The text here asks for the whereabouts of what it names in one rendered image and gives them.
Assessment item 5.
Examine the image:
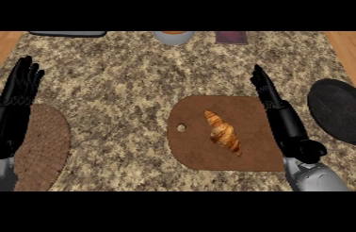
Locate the dark maroon box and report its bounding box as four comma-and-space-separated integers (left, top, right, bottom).
214, 31, 249, 45

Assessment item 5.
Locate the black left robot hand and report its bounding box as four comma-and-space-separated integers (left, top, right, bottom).
0, 55, 45, 160

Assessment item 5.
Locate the golden brown croissant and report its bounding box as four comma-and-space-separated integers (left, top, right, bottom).
202, 109, 243, 157

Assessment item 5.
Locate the black round pan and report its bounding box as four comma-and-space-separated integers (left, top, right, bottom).
307, 78, 356, 145

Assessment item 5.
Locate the brown wooden cutting board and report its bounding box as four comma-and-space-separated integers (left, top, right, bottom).
166, 95, 286, 173

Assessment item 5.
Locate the grey bowl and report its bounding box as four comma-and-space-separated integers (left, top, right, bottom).
153, 31, 196, 46

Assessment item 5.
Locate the brown woven placemat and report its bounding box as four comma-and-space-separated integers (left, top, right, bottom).
11, 104, 72, 192

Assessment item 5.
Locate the dark grey flat tray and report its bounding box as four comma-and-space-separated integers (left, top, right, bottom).
28, 31, 107, 39

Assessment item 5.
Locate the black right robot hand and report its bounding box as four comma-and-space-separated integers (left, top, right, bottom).
249, 64, 327, 164

